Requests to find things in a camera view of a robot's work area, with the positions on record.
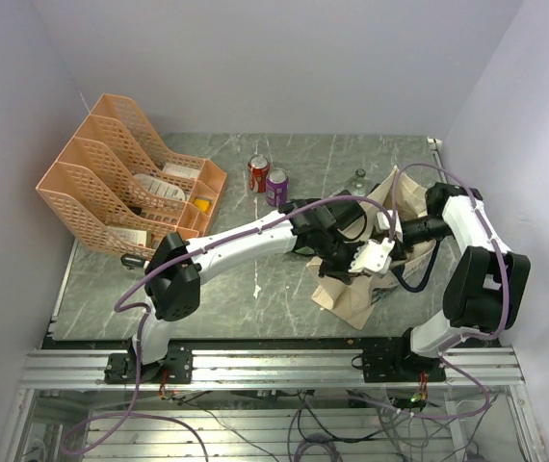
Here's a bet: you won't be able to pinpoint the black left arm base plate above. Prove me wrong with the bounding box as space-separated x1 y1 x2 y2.
104 346 194 385

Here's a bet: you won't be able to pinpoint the pink plastic file organizer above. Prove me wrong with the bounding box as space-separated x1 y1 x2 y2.
36 93 227 257

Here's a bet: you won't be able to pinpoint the purple Fanta can rear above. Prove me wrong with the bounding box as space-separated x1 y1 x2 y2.
266 168 289 207

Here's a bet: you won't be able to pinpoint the black grey stapler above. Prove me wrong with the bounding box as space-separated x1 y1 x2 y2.
120 253 150 270

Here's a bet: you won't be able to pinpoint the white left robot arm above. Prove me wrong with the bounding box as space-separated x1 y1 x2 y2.
128 199 364 382

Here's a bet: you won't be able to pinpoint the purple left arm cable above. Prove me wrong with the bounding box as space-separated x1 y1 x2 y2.
59 194 396 457

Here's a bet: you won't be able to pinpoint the cream canvas tote bag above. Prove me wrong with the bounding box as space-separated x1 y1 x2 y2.
312 167 435 330

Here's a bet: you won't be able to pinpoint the white box front slot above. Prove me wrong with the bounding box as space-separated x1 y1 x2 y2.
112 227 149 247

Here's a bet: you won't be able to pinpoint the aluminium mounting rail frame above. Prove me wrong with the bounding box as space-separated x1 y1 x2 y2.
0 346 548 461

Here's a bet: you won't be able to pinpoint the white box slot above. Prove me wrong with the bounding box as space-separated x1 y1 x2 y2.
112 227 149 247
163 163 200 179

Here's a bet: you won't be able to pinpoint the green Perrier glass bottle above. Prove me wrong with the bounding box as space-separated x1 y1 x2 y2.
293 246 316 257

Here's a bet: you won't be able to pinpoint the yellow sticky note block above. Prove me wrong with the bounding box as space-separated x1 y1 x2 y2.
194 197 212 214

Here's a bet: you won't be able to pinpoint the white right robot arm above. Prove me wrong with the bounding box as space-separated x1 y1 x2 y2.
390 183 531 381

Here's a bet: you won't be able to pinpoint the loose cables under frame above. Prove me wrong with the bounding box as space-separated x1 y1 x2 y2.
124 379 497 462

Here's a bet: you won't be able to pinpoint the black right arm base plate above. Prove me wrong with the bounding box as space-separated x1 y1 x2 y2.
351 349 446 383

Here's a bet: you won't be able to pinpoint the clear Chang bottle rear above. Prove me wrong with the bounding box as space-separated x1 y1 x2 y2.
345 168 368 196

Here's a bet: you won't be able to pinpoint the red cola can rear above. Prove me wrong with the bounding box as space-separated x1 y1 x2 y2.
248 154 271 193

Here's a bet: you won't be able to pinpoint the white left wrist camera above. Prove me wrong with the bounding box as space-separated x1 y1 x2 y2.
349 239 395 275

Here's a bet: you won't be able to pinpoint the white box rear slot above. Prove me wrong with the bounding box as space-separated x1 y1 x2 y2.
163 163 200 179

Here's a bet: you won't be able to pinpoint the white oval blister pack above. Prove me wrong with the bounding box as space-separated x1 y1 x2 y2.
134 173 186 201

